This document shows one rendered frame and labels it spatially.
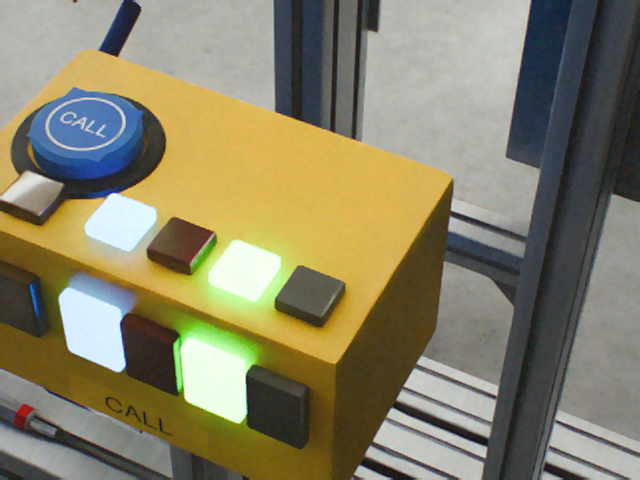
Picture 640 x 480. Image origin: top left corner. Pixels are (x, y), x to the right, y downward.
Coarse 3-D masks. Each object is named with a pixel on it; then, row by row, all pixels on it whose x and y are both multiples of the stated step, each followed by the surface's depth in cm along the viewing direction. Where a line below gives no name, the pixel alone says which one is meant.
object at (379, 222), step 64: (128, 64) 51; (192, 128) 49; (256, 128) 49; (0, 192) 46; (128, 192) 46; (192, 192) 46; (256, 192) 46; (320, 192) 46; (384, 192) 46; (448, 192) 47; (0, 256) 46; (64, 256) 44; (128, 256) 44; (320, 256) 44; (384, 256) 44; (192, 320) 43; (256, 320) 42; (384, 320) 45; (64, 384) 50; (128, 384) 48; (320, 384) 42; (384, 384) 48; (192, 448) 49; (256, 448) 47; (320, 448) 45
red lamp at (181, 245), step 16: (176, 224) 44; (192, 224) 44; (160, 240) 44; (176, 240) 44; (192, 240) 44; (208, 240) 44; (160, 256) 43; (176, 256) 43; (192, 256) 43; (192, 272) 43
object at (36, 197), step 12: (24, 180) 46; (36, 180) 46; (48, 180) 46; (12, 192) 45; (24, 192) 45; (36, 192) 45; (48, 192) 45; (60, 192) 45; (0, 204) 45; (12, 204) 45; (24, 204) 45; (36, 204) 45; (48, 204) 45; (60, 204) 46; (24, 216) 45; (36, 216) 45; (48, 216) 45
